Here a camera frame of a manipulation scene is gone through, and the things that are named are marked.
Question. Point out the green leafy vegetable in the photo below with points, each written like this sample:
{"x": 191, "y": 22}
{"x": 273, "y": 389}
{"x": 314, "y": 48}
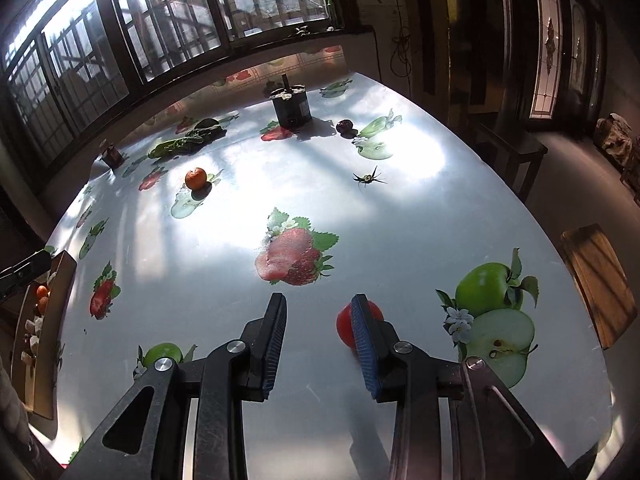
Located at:
{"x": 185, "y": 144}

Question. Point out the stained glass door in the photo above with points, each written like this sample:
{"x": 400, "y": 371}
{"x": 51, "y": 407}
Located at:
{"x": 550, "y": 45}

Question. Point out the wooden stool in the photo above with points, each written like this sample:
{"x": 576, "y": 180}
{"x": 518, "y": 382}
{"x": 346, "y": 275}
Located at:
{"x": 595, "y": 285}

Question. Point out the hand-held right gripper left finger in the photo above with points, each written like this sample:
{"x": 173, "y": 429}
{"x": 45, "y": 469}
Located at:
{"x": 272, "y": 355}

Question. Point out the orange tangerine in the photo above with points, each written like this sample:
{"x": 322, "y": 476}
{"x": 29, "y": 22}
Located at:
{"x": 44, "y": 305}
{"x": 195, "y": 178}
{"x": 42, "y": 291}

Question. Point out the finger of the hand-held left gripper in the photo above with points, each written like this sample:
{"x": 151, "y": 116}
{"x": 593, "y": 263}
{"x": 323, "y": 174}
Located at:
{"x": 22, "y": 270}

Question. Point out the small dark date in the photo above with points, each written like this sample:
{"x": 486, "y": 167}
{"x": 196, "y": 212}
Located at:
{"x": 344, "y": 126}

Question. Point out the red cherry tomato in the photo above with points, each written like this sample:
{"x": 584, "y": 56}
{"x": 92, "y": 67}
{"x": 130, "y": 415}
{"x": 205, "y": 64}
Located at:
{"x": 344, "y": 332}

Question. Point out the pale knit clothing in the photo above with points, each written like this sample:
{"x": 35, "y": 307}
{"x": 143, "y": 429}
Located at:
{"x": 10, "y": 400}

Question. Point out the green bottle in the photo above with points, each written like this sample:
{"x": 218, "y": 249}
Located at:
{"x": 330, "y": 15}

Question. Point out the dark wooden chair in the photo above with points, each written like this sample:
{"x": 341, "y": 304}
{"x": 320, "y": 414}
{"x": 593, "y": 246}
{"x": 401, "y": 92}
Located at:
{"x": 505, "y": 150}

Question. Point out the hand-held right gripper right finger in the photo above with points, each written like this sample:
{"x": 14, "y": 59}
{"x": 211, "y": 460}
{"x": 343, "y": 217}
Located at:
{"x": 364, "y": 355}

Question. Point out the brown cardboard box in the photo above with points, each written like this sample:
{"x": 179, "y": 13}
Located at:
{"x": 45, "y": 360}

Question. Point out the fruit print tablecloth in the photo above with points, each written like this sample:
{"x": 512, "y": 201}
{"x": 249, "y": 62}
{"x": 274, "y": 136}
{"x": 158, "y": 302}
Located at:
{"x": 300, "y": 220}

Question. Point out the black motor with shaft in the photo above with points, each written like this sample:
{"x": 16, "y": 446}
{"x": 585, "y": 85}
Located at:
{"x": 290, "y": 105}

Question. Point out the wood root carving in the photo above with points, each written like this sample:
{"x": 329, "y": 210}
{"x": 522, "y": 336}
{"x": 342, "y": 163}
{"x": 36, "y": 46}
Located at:
{"x": 615, "y": 137}

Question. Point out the dark framed window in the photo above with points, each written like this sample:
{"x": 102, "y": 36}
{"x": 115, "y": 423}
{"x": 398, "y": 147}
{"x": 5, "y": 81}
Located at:
{"x": 115, "y": 20}

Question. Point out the beige cylindrical chunk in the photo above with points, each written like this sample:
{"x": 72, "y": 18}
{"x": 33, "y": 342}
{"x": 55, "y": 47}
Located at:
{"x": 26, "y": 357}
{"x": 36, "y": 325}
{"x": 34, "y": 344}

